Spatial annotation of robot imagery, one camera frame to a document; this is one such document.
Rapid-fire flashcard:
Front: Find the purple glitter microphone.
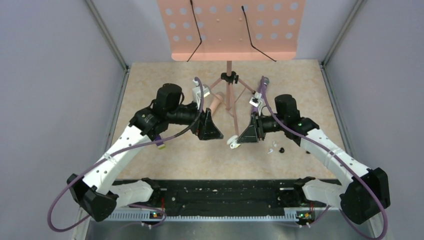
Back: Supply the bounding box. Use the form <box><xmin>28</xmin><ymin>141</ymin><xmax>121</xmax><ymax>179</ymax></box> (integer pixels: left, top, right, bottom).
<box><xmin>251</xmin><ymin>76</ymin><xmax>270</xmax><ymax>114</ymax></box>

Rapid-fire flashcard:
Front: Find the pink music stand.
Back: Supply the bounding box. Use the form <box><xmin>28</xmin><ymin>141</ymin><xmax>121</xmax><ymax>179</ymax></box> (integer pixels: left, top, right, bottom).
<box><xmin>156</xmin><ymin>0</ymin><xmax>307</xmax><ymax>137</ymax></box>

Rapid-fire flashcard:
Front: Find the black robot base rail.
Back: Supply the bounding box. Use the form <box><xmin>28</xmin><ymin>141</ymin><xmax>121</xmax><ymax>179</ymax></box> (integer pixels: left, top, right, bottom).
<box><xmin>108</xmin><ymin>179</ymin><xmax>329</xmax><ymax>228</ymax></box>

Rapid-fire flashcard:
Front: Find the purple green toy block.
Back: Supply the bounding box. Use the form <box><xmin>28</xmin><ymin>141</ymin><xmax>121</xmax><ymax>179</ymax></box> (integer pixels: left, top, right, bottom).
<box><xmin>155</xmin><ymin>135</ymin><xmax>166</xmax><ymax>150</ymax></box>

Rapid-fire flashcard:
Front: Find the white earbud charging case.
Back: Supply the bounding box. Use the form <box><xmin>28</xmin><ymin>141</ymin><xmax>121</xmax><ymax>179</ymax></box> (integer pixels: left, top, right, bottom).
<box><xmin>226</xmin><ymin>135</ymin><xmax>241</xmax><ymax>149</ymax></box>

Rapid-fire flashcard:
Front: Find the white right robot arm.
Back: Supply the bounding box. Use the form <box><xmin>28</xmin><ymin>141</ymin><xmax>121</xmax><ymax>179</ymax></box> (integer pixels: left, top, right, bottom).
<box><xmin>230</xmin><ymin>94</ymin><xmax>391</xmax><ymax>224</ymax></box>

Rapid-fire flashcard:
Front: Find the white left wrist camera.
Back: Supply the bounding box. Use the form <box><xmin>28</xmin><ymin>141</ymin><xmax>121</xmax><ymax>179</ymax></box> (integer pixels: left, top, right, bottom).
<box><xmin>191</xmin><ymin>84</ymin><xmax>211</xmax><ymax>105</ymax></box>

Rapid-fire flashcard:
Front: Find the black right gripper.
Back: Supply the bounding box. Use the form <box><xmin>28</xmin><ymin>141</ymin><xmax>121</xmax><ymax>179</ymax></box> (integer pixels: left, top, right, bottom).
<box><xmin>238</xmin><ymin>110</ymin><xmax>287</xmax><ymax>143</ymax></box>

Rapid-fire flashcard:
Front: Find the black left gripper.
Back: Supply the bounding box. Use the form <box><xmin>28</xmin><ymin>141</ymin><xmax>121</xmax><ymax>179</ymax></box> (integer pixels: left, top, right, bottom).
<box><xmin>167</xmin><ymin>97</ymin><xmax>223</xmax><ymax>140</ymax></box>

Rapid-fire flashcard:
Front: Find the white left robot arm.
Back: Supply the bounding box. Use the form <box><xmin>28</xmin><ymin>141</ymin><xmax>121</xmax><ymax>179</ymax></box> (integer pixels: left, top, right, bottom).
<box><xmin>67</xmin><ymin>79</ymin><xmax>224</xmax><ymax>222</ymax></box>

